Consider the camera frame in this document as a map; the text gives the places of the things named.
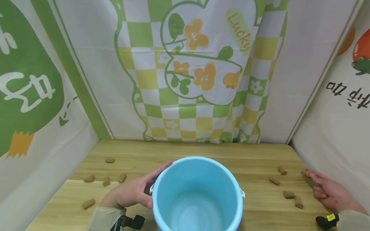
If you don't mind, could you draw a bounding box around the person's right hand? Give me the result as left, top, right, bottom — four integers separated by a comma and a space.
306, 169, 369, 215

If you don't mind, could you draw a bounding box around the person's left hand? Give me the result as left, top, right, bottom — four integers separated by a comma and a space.
99, 161, 173, 210

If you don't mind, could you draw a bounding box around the light blue plastic bucket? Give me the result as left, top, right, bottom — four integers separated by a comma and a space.
149, 156, 246, 231

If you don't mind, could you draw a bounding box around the person's left forearm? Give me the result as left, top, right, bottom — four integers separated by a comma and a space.
86, 206, 127, 231

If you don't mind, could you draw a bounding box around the person's right forearm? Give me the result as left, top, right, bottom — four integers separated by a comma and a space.
336, 210, 370, 231

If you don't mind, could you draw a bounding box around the black wrist band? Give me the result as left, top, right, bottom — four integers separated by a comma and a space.
110, 215, 145, 231
315, 213, 340, 230

